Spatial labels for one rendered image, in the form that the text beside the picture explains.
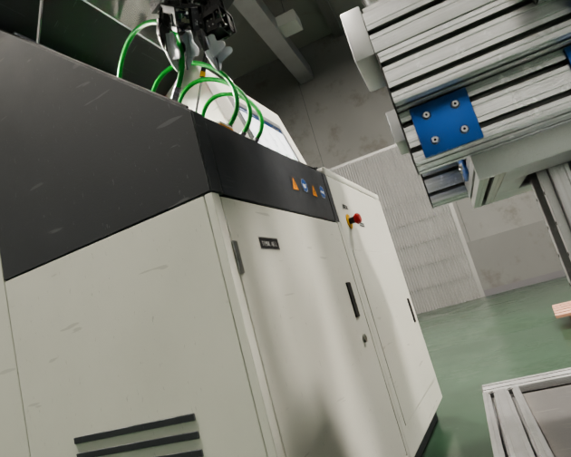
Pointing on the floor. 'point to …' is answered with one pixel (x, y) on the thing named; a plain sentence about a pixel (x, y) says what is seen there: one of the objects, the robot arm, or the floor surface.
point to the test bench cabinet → (146, 345)
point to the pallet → (569, 312)
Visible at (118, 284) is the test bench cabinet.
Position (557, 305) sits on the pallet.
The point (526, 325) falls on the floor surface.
